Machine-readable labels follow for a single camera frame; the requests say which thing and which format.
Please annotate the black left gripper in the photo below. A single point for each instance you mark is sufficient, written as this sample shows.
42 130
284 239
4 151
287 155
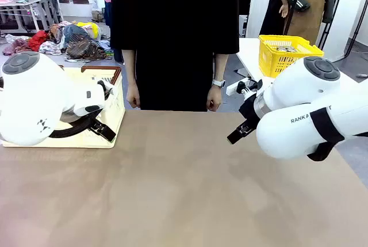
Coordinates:
91 120

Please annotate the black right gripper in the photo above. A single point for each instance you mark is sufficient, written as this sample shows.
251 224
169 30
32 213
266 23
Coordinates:
250 111

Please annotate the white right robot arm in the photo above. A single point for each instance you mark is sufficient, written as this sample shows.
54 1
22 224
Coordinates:
287 132

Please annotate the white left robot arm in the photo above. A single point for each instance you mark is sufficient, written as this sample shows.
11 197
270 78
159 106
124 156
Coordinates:
28 100

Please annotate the person's left forearm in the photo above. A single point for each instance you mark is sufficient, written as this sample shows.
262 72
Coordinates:
220 65

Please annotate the person's right forearm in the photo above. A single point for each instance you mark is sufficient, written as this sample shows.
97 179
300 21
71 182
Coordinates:
129 68

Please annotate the yellow plastic basket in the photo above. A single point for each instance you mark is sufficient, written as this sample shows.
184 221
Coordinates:
270 60

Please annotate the person's left hand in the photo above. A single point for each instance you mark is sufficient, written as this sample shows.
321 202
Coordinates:
215 98

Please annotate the person's right hand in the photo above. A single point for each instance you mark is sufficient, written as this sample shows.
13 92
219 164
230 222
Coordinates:
133 95

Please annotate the white wristwatch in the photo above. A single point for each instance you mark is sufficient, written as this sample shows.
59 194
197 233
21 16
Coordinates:
218 83

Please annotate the white side table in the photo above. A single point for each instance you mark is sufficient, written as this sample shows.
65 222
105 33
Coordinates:
248 54

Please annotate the pile of colourful clothes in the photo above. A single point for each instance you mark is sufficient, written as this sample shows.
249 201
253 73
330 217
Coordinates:
80 48

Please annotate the yellow plastic bag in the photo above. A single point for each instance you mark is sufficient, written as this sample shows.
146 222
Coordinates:
92 28

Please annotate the person torso in black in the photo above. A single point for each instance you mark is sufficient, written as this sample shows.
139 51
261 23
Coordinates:
175 28

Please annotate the black shelving unit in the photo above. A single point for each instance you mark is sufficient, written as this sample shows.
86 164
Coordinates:
244 5

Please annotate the black tripod stand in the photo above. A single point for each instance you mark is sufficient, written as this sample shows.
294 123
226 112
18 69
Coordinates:
327 29
358 25

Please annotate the white background work table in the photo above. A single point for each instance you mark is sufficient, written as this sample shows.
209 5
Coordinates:
17 0

